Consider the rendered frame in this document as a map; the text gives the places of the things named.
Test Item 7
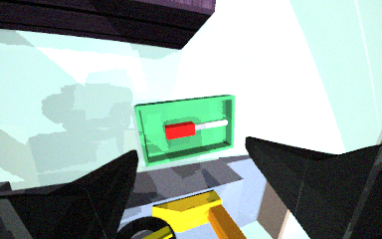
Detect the red-headed stop pin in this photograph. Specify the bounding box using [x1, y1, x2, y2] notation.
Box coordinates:
[165, 119, 228, 140]

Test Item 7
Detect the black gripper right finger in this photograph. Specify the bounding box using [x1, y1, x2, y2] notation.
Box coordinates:
[245, 136, 382, 239]

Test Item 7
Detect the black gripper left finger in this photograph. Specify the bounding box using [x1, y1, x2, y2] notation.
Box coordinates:
[0, 150, 139, 239]

